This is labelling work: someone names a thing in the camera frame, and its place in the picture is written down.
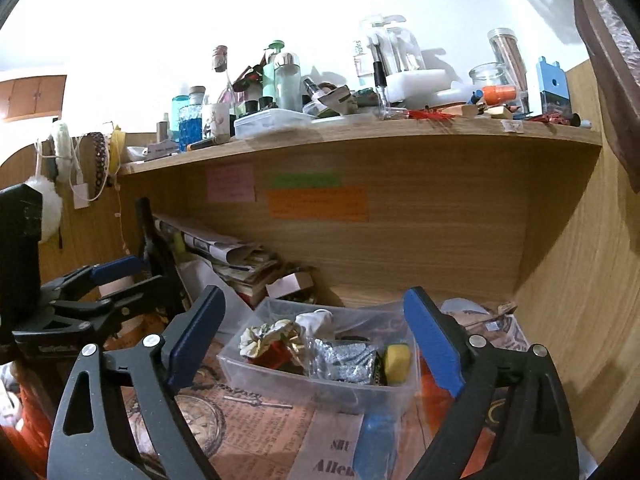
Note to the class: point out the red velvet gold-trimmed pouch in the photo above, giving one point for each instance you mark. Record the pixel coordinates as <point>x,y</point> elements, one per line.
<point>275,357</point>

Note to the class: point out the yellow sponge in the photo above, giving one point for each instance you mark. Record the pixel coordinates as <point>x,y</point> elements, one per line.
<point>396,363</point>

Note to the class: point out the small cardboard box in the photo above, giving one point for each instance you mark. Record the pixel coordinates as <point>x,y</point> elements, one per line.
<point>290,284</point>

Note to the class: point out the stack of newspapers and magazines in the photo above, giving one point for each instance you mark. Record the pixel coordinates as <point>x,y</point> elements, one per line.
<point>245,266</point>

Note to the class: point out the black umbrella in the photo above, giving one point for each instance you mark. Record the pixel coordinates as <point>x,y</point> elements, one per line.
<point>160,261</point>

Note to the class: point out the white foam block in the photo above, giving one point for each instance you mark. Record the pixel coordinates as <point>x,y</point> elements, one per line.
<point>413,88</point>

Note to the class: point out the pale green bottle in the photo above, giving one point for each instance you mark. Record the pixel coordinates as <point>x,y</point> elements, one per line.
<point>269,89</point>

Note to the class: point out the green sticky paper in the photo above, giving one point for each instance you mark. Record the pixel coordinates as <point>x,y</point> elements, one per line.
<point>322,179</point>

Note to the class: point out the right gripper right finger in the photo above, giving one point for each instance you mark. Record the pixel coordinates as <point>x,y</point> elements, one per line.
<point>536,438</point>

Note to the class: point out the clear plastic bin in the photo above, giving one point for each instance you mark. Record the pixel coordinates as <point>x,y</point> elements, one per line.
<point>382,324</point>

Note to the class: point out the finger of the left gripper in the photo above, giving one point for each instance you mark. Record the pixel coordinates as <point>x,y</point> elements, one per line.
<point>76,284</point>
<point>110,311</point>

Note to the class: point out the tall clear jar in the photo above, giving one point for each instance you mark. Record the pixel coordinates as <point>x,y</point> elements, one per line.
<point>505,46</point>

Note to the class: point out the bagged steel wool scrubbers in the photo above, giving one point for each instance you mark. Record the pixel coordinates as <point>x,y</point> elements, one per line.
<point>345,360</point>

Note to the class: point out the pink sticky note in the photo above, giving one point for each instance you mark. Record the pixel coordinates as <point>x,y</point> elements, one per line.
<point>231,184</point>

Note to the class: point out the white fluffy pompom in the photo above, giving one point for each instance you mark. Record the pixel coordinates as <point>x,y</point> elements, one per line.
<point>52,206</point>

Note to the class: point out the white face mask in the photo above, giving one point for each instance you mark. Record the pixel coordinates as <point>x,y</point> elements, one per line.
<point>316,324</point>

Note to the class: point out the blue liquid bottle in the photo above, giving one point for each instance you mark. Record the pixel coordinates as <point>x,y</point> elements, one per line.
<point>190,118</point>

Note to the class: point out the blue plastic block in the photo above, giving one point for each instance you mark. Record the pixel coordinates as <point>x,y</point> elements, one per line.
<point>553,88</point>

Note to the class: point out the clear storage box on shelf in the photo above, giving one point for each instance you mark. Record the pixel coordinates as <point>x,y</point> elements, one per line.
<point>269,121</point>

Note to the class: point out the wooden shelf board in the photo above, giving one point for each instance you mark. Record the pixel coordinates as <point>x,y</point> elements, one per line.
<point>341,130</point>

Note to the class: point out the orange sticky paper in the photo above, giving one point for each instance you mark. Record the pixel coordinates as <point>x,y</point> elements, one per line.
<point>341,203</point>

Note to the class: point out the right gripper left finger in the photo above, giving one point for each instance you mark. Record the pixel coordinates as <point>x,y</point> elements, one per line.
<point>92,438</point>

